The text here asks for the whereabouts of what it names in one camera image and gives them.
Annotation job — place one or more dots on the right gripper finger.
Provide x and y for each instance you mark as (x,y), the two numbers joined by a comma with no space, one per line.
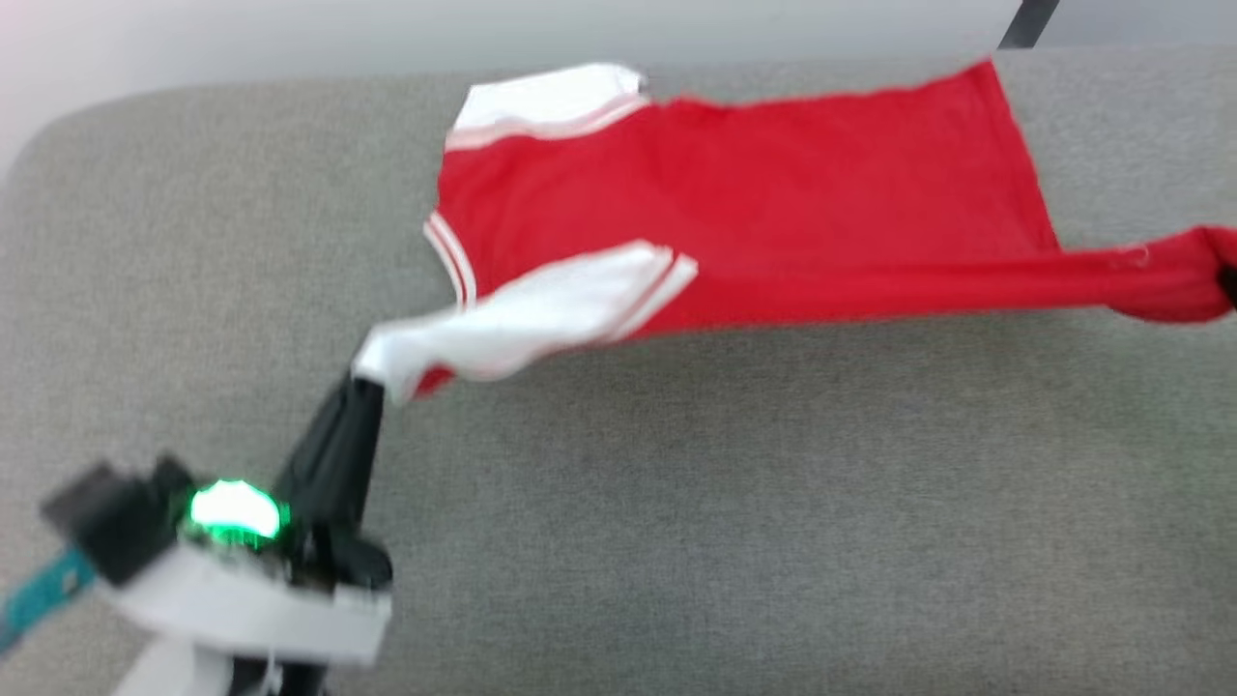
(1229,280)

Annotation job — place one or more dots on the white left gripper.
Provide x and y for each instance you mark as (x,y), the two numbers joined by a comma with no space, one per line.
(251,604)

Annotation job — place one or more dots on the grey fabric sofa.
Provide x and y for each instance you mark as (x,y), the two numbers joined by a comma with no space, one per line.
(676,503)

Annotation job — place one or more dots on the red and white garment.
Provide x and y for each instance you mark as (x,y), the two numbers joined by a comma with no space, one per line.
(754,193)

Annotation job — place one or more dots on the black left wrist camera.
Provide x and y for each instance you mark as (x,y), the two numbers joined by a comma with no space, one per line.
(111,522)

